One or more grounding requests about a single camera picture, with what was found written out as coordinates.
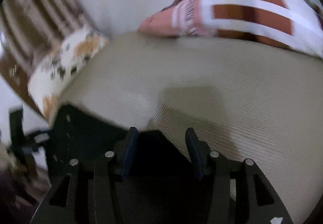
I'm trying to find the black pants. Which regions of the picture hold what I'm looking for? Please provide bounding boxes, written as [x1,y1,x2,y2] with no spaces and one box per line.
[48,105,202,223]

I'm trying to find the beige textured mattress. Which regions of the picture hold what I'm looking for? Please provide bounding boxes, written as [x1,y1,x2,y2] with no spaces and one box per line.
[58,32,322,223]

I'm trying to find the white floral pillow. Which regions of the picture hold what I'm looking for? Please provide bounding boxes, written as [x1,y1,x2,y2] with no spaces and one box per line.
[27,25,109,122]

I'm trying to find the pink brown checkered quilt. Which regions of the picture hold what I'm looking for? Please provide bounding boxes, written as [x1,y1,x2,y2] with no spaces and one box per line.
[138,0,322,58]

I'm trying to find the brown striped headboard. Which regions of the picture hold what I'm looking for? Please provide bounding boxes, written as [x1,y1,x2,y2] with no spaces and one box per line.
[1,0,94,112]

